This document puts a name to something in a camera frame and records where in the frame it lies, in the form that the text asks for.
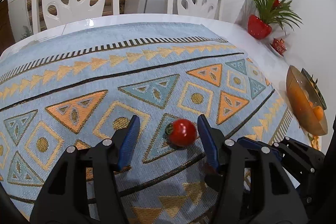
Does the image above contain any red tomato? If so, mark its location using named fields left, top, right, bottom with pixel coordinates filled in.
left=165, top=119, right=197, bottom=147

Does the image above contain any upper orange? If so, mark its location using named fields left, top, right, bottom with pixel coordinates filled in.
left=313, top=106, right=324, bottom=121

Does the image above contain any golden fruit bowl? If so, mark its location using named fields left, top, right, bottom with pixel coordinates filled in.
left=286, top=65, right=328, bottom=136

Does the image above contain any patterned blue table mat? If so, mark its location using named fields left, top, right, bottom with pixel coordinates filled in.
left=1, top=23, right=307, bottom=223

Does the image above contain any green plant in red pot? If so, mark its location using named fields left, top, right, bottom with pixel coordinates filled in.
left=247, top=0, right=302, bottom=40

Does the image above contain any brown wooden cabinet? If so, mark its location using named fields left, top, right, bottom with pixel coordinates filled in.
left=0, top=0, right=15, bottom=54

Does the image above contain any small green floor plant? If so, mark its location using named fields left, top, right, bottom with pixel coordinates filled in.
left=21, top=26, right=33, bottom=40

